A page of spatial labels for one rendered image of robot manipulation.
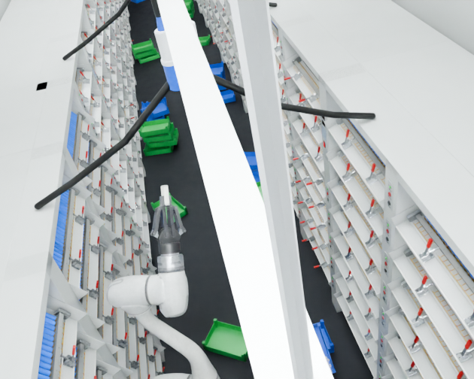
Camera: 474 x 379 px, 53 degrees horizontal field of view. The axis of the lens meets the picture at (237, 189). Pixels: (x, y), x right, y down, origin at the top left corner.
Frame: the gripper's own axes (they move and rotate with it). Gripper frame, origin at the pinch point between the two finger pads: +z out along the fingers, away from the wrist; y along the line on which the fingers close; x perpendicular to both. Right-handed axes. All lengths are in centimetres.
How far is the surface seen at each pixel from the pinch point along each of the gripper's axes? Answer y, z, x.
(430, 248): -72, -26, -51
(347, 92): -83, 39, -12
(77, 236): 17, -12, 54
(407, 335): -98, -66, -16
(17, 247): 44, -13, 28
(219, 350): -85, -94, 124
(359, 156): -88, 12, -9
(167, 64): 3.2, 40.6, -17.2
